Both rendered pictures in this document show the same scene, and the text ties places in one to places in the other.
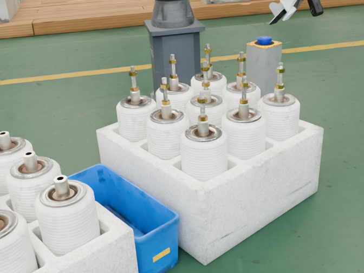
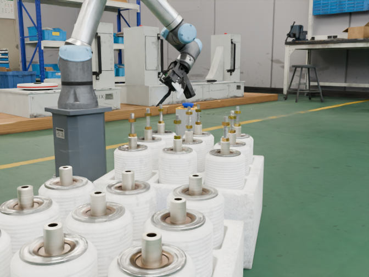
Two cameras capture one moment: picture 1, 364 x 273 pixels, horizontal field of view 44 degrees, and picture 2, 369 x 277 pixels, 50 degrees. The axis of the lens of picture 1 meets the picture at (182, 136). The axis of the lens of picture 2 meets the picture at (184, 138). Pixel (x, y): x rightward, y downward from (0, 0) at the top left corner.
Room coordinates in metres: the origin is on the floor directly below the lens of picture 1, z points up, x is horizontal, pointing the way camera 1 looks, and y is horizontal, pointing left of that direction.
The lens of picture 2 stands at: (0.12, 0.59, 0.46)
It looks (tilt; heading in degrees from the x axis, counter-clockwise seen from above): 11 degrees down; 323
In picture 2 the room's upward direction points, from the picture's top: straight up
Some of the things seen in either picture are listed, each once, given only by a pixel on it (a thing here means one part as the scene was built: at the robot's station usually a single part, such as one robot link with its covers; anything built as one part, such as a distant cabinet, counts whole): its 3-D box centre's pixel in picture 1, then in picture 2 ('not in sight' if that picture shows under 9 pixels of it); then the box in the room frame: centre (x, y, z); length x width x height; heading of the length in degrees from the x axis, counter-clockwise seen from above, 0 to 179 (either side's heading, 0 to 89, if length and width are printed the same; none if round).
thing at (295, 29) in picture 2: not in sight; (297, 32); (3.53, -3.81, 0.87); 0.41 x 0.17 x 0.25; 100
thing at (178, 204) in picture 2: not in sight; (178, 210); (0.54, 0.29, 0.26); 0.02 x 0.02 x 0.03
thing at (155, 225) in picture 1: (119, 219); not in sight; (0.79, 0.14, 0.06); 0.30 x 0.11 x 0.12; 39
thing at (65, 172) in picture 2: (4, 141); (66, 176); (0.80, 0.35, 0.26); 0.02 x 0.02 x 0.03
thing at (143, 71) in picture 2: not in sight; (183, 65); (3.62, -2.03, 0.45); 1.51 x 0.57 x 0.74; 100
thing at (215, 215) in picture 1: (208, 161); (189, 198); (0.97, -0.06, 0.09); 0.39 x 0.39 x 0.18; 39
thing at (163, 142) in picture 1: (169, 152); (177, 186); (0.90, 0.03, 0.16); 0.10 x 0.10 x 0.18
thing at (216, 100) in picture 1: (206, 101); (189, 141); (0.97, -0.06, 0.25); 0.08 x 0.08 x 0.01
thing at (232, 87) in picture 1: (241, 87); (198, 134); (1.05, -0.15, 0.25); 0.08 x 0.08 x 0.01
